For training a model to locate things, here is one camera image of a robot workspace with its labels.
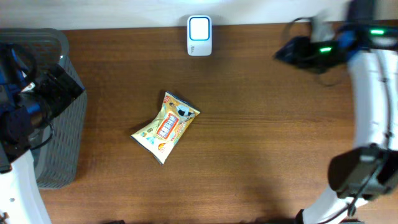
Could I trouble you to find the cream blue snack bag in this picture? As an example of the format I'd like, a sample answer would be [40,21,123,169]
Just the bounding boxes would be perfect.
[131,91,200,165]

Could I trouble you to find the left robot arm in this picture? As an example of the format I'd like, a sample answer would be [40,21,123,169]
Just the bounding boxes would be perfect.
[1,43,85,223]

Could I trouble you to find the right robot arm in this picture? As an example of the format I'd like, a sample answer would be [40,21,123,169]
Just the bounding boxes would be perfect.
[274,1,397,223]

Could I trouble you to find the grey plastic mesh basket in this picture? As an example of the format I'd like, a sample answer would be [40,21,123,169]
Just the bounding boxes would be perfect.
[1,28,87,189]

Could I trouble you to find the right black cable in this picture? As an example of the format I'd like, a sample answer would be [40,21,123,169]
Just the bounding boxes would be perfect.
[281,17,398,224]

